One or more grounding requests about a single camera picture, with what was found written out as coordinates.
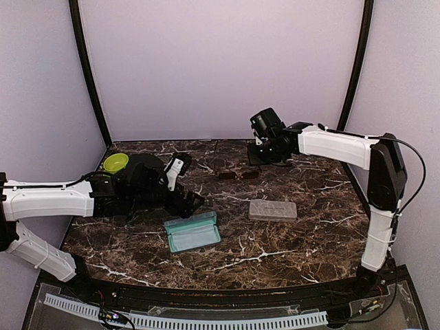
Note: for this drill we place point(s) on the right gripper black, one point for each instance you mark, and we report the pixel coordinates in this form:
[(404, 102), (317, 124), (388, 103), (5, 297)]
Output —
[(254, 159)]

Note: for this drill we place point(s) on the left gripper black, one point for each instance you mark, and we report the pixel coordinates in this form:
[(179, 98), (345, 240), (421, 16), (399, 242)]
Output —
[(186, 209)]

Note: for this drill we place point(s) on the blue-grey glasses case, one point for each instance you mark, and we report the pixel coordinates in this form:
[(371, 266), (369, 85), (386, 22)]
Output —
[(207, 220)]

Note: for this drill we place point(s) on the brown sunglasses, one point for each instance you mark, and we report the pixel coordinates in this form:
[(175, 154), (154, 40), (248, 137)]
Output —
[(235, 166)]

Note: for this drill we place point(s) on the light blue cloth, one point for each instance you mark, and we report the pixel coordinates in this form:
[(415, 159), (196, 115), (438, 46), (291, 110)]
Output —
[(183, 241)]

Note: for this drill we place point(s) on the beige glasses case teal lining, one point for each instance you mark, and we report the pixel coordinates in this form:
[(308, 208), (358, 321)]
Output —
[(264, 210)]

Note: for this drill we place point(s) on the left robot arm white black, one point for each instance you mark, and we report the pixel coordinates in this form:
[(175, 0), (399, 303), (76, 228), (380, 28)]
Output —
[(125, 185)]

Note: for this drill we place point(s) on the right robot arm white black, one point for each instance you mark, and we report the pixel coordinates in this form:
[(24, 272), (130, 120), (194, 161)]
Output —
[(379, 156)]

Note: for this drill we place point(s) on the green bowl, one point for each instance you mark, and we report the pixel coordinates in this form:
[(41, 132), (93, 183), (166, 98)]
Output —
[(115, 163)]

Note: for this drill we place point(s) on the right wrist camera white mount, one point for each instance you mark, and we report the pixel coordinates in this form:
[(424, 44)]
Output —
[(258, 139)]

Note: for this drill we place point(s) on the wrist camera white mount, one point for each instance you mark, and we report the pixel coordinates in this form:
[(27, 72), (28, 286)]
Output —
[(177, 166), (258, 139)]

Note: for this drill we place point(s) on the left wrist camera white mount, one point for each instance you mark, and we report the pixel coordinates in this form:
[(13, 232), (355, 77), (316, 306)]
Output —
[(177, 166)]

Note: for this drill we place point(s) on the black front rail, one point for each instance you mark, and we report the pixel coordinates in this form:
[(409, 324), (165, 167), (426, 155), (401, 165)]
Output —
[(331, 294)]

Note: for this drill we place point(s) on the white slotted cable duct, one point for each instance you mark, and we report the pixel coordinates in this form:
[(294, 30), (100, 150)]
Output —
[(143, 321)]

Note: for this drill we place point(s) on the right black frame post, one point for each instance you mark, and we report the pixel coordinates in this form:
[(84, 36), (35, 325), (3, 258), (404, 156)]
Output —
[(362, 42)]

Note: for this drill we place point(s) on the black frame post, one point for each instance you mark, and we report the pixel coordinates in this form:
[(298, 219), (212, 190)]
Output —
[(362, 42), (79, 35)]

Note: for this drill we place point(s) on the left black frame post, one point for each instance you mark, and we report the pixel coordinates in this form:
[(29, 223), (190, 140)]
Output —
[(79, 35)]

